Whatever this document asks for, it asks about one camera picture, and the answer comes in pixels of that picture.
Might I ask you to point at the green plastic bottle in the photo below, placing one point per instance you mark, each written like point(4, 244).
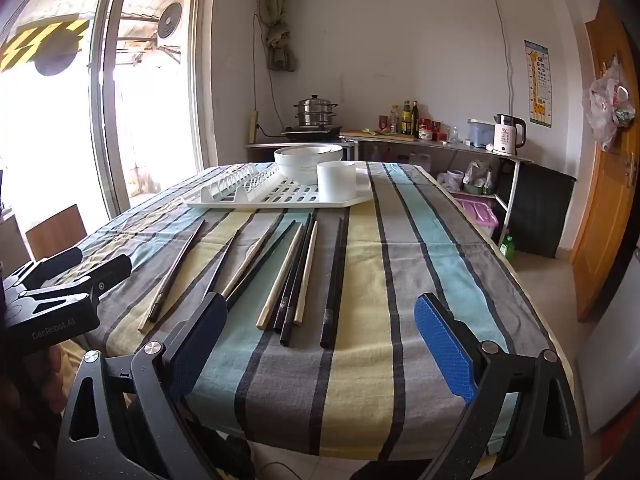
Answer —
point(508, 249)

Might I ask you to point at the giraffe wall poster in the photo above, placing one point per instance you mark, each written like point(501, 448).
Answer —
point(539, 85)

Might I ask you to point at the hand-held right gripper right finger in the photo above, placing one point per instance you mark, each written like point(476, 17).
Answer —
point(445, 345)

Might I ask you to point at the dark sauce bottle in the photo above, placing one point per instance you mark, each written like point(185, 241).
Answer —
point(415, 120)

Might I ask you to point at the white plastic jug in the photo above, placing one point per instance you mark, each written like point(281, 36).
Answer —
point(424, 156)

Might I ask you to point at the sliding glass door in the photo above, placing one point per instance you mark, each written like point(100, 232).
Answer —
point(102, 110)

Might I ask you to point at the pink storage box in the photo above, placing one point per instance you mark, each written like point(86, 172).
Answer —
point(477, 215)

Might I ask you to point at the green oil bottle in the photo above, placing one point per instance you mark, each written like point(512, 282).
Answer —
point(406, 120)

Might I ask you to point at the white cylindrical cup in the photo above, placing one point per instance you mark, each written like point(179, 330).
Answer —
point(336, 182)

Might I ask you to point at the hanging plastic bag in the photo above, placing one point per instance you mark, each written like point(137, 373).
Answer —
point(602, 110)

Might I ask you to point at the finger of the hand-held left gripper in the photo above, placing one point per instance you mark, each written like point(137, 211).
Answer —
point(55, 262)
point(112, 267)

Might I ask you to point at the translucent water container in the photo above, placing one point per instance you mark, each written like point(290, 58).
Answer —
point(481, 135)

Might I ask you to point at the black board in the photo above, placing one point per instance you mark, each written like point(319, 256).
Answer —
point(540, 210)

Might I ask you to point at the steel steamer pot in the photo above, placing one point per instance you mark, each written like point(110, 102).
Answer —
point(315, 112)

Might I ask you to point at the white plastic bag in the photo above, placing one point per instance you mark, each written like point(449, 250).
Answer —
point(477, 172)

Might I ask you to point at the white bowl black rim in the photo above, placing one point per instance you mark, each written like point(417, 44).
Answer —
point(310, 150)
point(295, 172)

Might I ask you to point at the wall power strip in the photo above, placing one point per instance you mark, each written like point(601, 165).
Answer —
point(253, 127)

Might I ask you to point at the white plastic dish rack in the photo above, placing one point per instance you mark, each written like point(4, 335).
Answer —
point(250, 203)

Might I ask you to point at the wooden cutting board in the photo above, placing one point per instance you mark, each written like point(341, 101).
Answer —
point(380, 136)

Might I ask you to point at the wooden door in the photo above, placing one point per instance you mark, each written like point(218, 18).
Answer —
point(610, 210)

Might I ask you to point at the outdoor fan unit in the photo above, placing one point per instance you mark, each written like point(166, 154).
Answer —
point(170, 20)

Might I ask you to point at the white mug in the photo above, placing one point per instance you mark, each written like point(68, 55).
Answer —
point(452, 180)

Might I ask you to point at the clear glass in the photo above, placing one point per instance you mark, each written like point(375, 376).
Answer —
point(454, 136)

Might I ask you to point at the black induction cooker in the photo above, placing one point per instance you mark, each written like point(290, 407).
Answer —
point(310, 133)

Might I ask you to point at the grey tied curtain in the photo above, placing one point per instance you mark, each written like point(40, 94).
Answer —
point(280, 45)

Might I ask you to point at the small clear bottle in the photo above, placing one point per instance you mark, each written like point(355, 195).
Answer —
point(394, 121)

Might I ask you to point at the striped tablecloth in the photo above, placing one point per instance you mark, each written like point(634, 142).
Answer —
point(375, 310)

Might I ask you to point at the red lidded jar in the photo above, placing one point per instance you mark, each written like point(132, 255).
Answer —
point(425, 131)

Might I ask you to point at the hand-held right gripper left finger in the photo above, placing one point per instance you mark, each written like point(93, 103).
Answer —
point(200, 345)

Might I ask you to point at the white electric kettle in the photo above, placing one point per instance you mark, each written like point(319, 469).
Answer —
point(505, 137)

